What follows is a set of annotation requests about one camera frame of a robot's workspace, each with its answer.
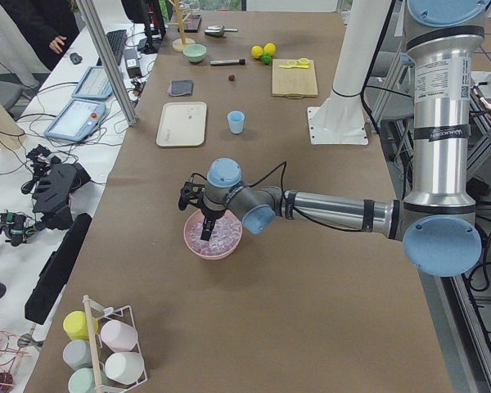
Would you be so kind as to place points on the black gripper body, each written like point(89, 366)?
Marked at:
point(211, 214)

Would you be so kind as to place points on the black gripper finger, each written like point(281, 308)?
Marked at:
point(209, 228)
point(204, 236)

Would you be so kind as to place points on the light blue plastic cup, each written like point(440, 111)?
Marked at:
point(236, 120)

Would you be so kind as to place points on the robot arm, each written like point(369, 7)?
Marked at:
point(435, 219)

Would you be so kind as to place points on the pink bowl of ice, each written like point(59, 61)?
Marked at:
point(224, 239)

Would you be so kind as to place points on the pink cup in rack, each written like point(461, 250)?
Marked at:
point(119, 336)

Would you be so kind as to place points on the white cup in rack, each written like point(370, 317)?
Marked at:
point(124, 367)

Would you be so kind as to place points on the yellow cup in rack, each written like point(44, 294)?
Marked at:
point(75, 325)

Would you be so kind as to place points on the grey cup in rack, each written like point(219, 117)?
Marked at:
point(77, 355)

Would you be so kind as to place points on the steel ice scoop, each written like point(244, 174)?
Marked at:
point(218, 31)

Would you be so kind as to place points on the mint cup in rack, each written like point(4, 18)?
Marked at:
point(82, 381)

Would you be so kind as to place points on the cream rabbit tray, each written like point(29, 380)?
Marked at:
point(182, 124)

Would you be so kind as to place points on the grey folded cloth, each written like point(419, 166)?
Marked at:
point(181, 88)

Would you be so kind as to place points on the wooden cutting board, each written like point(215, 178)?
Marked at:
point(293, 83)

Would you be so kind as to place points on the steel muddler black tip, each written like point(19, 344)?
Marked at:
point(228, 62)

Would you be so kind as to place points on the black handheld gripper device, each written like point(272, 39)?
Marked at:
point(51, 186)

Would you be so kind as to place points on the mint green bowl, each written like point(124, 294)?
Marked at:
point(195, 53)

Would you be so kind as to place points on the black speaker bar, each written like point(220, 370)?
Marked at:
point(56, 272)

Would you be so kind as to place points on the blue teach pendant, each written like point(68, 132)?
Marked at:
point(76, 121)
point(94, 85)

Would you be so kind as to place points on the green lime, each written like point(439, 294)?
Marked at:
point(266, 59)

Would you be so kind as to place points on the yellow lemon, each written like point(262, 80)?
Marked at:
point(270, 49)
point(256, 52)

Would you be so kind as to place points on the wooden mug tree stand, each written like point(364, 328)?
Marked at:
point(182, 14)

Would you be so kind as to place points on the yellow plastic knife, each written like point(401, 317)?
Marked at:
point(294, 66)

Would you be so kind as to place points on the black keyboard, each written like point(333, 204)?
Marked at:
point(116, 40)

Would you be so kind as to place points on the black computer mouse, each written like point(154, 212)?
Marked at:
point(75, 58)

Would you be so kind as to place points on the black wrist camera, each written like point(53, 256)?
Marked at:
point(192, 193)

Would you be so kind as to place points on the white wire cup rack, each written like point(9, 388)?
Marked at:
point(97, 315)

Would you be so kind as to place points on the aluminium frame post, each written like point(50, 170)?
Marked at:
point(100, 42)

